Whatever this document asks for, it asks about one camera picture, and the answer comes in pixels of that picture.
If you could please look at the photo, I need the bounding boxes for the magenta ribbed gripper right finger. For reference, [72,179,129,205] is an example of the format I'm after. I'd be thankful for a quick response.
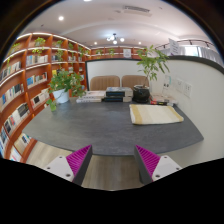
[134,145,181,185]

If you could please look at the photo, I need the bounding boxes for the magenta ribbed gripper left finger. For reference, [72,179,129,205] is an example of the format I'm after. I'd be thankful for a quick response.
[44,145,93,186]

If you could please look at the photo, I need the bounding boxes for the cream yellow striped towel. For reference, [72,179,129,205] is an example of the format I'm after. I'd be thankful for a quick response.
[129,104,184,125]

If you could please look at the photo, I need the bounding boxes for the white stacked books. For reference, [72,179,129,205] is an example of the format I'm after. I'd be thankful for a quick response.
[76,91,105,103]

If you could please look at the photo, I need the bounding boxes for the leafy plant in white pot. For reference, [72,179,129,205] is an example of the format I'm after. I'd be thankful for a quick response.
[47,70,85,111]

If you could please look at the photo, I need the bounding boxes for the left tan chair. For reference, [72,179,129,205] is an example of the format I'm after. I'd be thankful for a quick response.
[90,75,120,91]

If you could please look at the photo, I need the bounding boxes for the tan chair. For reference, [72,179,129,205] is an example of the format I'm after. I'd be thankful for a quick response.
[121,75,149,89]
[90,75,120,91]

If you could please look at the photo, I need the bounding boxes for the right tan chair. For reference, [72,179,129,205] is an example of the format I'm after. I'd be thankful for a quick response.
[121,75,149,89]

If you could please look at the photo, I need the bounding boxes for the tall plant in black pot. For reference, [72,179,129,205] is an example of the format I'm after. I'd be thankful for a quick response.
[133,45,169,103]

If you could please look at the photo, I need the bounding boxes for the orange wooden bookshelf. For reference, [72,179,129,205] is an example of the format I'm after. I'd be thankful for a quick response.
[0,32,91,162]

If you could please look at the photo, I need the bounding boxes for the white sign on ledge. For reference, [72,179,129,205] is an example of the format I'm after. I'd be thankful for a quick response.
[169,39,180,55]

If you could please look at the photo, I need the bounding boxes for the ceiling chandelier lamp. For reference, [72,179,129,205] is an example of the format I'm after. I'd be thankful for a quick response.
[106,33,125,45]

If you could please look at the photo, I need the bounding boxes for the books and pamphlets by wall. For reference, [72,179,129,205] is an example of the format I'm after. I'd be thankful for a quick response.
[150,94,177,106]

